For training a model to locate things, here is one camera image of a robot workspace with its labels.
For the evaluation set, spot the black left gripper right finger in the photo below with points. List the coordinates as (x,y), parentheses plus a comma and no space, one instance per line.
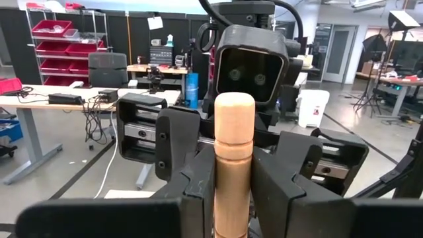
(281,211)

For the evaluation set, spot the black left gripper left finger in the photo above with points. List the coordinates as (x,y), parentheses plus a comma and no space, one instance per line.
(195,211)

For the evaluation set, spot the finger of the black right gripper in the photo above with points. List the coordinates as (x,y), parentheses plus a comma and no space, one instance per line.
(297,148)
(176,139)

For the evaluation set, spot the wooden desk grey legs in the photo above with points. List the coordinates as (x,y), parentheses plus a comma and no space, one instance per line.
(148,96)

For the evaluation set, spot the white trash bin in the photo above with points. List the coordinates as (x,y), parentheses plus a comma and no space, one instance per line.
(312,107)

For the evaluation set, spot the small black box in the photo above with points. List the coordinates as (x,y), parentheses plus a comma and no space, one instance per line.
(108,96)

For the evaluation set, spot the blue cylinder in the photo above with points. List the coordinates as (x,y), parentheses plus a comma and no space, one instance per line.
(191,89)

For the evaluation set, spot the wooden workbench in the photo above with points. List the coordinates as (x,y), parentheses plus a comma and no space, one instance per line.
(142,68)

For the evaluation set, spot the grey office chair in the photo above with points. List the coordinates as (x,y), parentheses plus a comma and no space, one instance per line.
(107,69)

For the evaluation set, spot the black drawer organizer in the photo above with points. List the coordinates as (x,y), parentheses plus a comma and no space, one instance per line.
(161,55)

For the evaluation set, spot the long black power box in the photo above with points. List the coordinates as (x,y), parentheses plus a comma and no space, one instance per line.
(64,98)

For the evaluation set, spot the pale blue bottle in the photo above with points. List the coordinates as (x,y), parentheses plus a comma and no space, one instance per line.
(169,40)

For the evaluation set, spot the grey door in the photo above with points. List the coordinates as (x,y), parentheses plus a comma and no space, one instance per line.
(340,53)

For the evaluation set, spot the metal shelf with red bins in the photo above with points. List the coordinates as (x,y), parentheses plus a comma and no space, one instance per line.
(66,49)

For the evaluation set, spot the white paper note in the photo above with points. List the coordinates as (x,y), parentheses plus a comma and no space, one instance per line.
(155,23)

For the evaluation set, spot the wooden table with equipment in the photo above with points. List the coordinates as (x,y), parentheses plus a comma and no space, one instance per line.
(401,82)

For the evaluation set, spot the studio softbox light on tripod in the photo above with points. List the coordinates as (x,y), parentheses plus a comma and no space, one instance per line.
(373,48)

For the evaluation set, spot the blue bin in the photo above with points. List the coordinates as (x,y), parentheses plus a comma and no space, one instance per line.
(10,132)

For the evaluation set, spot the red tray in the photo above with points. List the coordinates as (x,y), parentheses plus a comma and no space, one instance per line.
(10,86)

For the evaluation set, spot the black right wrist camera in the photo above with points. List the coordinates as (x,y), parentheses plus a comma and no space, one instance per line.
(251,72)

